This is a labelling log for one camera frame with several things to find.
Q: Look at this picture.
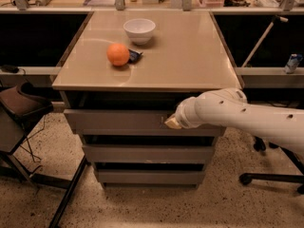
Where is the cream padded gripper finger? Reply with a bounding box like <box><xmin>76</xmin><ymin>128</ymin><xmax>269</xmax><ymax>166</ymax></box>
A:
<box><xmin>164</xmin><ymin>114</ymin><xmax>181</xmax><ymax>129</ymax></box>

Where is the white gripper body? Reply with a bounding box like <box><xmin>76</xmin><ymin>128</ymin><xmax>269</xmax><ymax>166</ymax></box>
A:
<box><xmin>175</xmin><ymin>97</ymin><xmax>202</xmax><ymax>128</ymax></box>

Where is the grey top drawer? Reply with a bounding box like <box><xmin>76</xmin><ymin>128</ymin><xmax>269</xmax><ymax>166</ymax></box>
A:
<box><xmin>64</xmin><ymin>109</ymin><xmax>225</xmax><ymax>137</ymax></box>

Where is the grey drawer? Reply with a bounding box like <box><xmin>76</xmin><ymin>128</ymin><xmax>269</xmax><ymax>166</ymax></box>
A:
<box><xmin>83</xmin><ymin>145</ymin><xmax>215</xmax><ymax>164</ymax></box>
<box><xmin>64</xmin><ymin>109</ymin><xmax>225</xmax><ymax>137</ymax></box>
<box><xmin>94</xmin><ymin>170</ymin><xmax>205</xmax><ymax>185</ymax></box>

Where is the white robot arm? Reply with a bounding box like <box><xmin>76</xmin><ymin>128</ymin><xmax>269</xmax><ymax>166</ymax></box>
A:
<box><xmin>165</xmin><ymin>88</ymin><xmax>304</xmax><ymax>154</ymax></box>

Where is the grey drawer cabinet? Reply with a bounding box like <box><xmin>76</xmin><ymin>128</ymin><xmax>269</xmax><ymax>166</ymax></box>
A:
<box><xmin>53</xmin><ymin>9</ymin><xmax>239</xmax><ymax>187</ymax></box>

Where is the grey middle drawer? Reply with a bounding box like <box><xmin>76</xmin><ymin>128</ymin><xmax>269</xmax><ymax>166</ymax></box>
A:
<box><xmin>83</xmin><ymin>145</ymin><xmax>215</xmax><ymax>164</ymax></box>

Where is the grey bottom drawer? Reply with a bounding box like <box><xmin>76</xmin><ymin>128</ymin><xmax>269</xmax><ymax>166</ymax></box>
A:
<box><xmin>94</xmin><ymin>170</ymin><xmax>205</xmax><ymax>185</ymax></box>

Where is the dark blue snack packet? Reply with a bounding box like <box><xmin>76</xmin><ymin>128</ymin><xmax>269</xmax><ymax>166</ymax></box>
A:
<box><xmin>128</xmin><ymin>49</ymin><xmax>143</xmax><ymax>63</ymax></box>

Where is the black office chair right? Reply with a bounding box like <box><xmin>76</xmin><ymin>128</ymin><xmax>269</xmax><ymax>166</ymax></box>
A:
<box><xmin>238</xmin><ymin>147</ymin><xmax>304</xmax><ymax>195</ymax></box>

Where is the orange fruit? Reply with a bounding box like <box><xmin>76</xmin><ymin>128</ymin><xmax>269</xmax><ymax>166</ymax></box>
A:
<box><xmin>106</xmin><ymin>44</ymin><xmax>129</xmax><ymax>67</ymax></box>

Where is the white bowl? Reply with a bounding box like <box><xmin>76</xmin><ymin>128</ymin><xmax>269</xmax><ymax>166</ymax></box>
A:
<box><xmin>123</xmin><ymin>18</ymin><xmax>156</xmax><ymax>45</ymax></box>

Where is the white stick with black tip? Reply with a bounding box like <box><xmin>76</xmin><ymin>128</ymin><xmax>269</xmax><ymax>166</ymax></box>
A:
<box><xmin>240</xmin><ymin>14</ymin><xmax>290</xmax><ymax>68</ymax></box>

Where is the blue white can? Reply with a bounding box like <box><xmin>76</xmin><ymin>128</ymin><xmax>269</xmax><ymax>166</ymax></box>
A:
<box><xmin>284</xmin><ymin>53</ymin><xmax>303</xmax><ymax>74</ymax></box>

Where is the brown office chair left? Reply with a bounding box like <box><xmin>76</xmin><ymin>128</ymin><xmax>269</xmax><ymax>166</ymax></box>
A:
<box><xmin>0</xmin><ymin>83</ymin><xmax>86</xmax><ymax>228</ymax></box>

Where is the black device on shelf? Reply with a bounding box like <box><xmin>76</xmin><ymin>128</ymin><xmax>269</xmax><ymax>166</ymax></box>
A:
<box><xmin>0</xmin><ymin>65</ymin><xmax>19</xmax><ymax>73</ymax></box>

